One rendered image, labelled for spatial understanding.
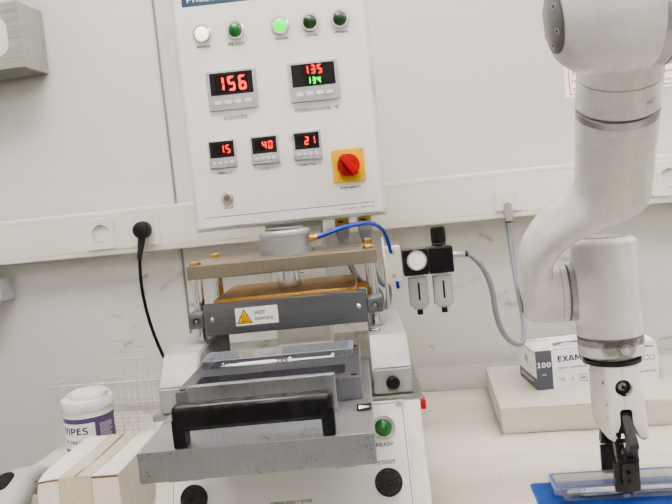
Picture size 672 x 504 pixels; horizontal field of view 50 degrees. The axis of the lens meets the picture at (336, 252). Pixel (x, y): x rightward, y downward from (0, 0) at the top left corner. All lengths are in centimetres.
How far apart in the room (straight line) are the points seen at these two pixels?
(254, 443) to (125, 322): 108
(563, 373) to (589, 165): 62
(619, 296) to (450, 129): 70
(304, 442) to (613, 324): 47
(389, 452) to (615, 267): 37
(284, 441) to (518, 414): 69
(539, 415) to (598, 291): 40
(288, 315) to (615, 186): 46
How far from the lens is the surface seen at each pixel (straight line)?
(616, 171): 86
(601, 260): 97
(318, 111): 123
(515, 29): 160
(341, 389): 78
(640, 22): 62
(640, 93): 83
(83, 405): 130
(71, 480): 110
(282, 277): 109
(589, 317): 98
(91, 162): 173
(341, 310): 100
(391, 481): 91
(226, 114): 125
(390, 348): 94
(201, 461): 70
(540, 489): 110
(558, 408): 131
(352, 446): 68
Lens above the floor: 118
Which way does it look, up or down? 4 degrees down
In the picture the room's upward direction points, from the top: 6 degrees counter-clockwise
